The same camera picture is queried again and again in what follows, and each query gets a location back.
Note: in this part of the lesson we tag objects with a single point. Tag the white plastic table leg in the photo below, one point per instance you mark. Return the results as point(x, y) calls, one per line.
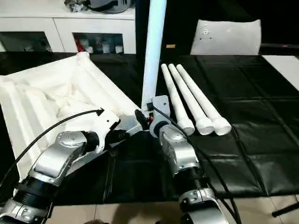
point(203, 98)
point(189, 98)
point(153, 46)
point(175, 98)

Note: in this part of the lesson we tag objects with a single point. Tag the white plastic table top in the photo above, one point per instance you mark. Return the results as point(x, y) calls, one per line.
point(46, 98)

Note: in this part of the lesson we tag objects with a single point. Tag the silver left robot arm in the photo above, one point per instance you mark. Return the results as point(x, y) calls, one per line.
point(53, 154)

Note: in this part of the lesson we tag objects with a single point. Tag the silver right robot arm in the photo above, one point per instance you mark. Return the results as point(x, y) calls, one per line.
point(182, 151)

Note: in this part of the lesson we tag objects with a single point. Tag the dark robot left foot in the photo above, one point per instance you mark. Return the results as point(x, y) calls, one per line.
point(95, 221)

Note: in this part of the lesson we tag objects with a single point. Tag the red packet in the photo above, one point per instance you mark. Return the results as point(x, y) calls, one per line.
point(79, 45)

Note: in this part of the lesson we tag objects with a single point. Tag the black table mat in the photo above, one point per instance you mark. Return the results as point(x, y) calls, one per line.
point(245, 140)

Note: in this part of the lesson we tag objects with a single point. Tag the black box with gold label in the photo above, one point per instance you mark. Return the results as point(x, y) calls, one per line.
point(177, 25)

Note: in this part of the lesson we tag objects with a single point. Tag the white bag with round fitting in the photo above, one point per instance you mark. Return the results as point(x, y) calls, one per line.
point(229, 37)

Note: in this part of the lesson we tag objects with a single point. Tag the black tangled items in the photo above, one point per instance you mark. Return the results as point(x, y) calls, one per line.
point(76, 5)

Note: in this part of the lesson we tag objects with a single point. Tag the white glass-door cabinet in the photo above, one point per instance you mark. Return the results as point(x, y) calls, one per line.
point(30, 23)

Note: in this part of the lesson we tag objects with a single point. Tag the black metal stand leg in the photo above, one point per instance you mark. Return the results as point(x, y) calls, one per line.
point(286, 210)

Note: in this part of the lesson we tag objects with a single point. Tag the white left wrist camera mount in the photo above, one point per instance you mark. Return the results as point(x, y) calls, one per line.
point(106, 123)

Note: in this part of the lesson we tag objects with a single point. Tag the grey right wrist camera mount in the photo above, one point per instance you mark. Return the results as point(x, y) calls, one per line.
point(161, 105)

